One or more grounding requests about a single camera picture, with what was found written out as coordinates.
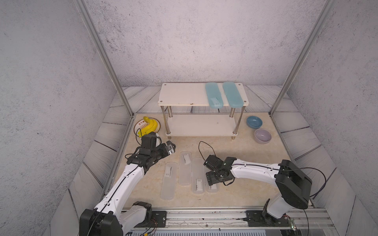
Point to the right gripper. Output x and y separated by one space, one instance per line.
210 179

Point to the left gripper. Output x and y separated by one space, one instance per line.
165 151

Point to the clear pencil case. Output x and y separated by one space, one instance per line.
185 168
197 176
209 188
169 181

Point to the teal pencil case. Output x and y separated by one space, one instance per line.
214 95
232 94

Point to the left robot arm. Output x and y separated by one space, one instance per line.
107 219

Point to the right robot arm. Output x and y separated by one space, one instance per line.
293 184

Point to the white two-tier shelf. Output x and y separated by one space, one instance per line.
200 124

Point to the yellow banana bunch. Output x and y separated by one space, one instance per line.
148 125

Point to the patterned round plate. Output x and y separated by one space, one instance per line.
138 124

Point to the purple ceramic bowl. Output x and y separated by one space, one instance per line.
262 136

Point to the blue ceramic bowl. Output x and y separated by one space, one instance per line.
254 122

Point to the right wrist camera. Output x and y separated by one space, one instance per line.
213 163

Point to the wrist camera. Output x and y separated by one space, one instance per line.
213 163
150 141

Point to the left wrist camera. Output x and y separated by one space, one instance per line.
150 141

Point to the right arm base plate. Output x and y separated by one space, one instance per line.
259 218

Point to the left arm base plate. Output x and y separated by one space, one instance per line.
154 219

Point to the aluminium mounting rail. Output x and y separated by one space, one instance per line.
229 221

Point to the left aluminium frame post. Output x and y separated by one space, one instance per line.
85 15

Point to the aluminium frame post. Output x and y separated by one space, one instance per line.
85 15
313 35

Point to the right aluminium frame post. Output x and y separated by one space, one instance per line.
313 35

